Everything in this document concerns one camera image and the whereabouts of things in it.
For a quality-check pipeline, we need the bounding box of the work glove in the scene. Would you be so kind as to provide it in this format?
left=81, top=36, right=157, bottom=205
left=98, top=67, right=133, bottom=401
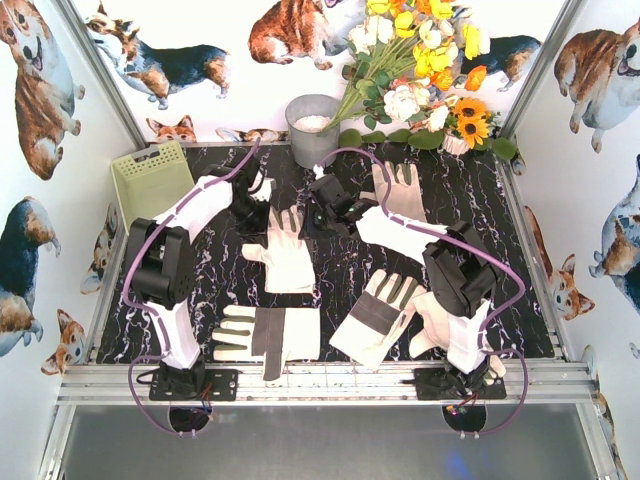
left=329, top=269, right=427, bottom=370
left=241, top=205, right=315, bottom=294
left=360, top=161, right=427, bottom=222
left=212, top=305, right=321, bottom=382
left=409, top=291, right=450, bottom=359

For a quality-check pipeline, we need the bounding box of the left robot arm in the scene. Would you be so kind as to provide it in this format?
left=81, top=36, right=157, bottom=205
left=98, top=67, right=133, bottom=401
left=122, top=166, right=272, bottom=398

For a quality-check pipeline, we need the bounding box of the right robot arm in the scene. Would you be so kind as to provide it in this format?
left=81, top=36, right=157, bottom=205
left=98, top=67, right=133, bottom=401
left=303, top=175, right=506, bottom=391

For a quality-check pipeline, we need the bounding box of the green plastic storage basket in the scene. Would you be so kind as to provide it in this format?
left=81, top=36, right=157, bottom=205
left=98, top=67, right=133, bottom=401
left=111, top=141, right=195, bottom=234

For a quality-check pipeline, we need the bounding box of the grey metal bucket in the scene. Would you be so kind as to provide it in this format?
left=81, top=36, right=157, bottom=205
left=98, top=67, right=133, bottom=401
left=285, top=94, right=340, bottom=169

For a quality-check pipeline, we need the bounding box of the small sunflower pot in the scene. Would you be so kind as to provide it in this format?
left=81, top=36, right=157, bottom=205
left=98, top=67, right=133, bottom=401
left=445, top=95, right=502, bottom=151

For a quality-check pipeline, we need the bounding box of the artificial flower bouquet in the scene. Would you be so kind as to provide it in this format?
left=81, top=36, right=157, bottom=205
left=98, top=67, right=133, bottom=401
left=325, top=1, right=490, bottom=130

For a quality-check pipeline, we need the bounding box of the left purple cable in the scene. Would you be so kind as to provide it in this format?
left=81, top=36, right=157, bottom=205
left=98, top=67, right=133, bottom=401
left=122, top=137, right=262, bottom=439

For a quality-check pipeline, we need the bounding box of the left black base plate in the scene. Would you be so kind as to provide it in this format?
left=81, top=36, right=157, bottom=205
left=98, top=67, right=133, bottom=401
left=136, top=368, right=239, bottom=401

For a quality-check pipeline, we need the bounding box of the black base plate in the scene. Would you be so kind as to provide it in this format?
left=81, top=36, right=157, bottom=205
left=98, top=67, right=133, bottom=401
left=401, top=368, right=507, bottom=400
left=136, top=368, right=239, bottom=401

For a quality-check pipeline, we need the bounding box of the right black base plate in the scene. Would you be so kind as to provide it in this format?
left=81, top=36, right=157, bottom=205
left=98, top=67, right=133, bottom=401
left=401, top=368, right=507, bottom=400

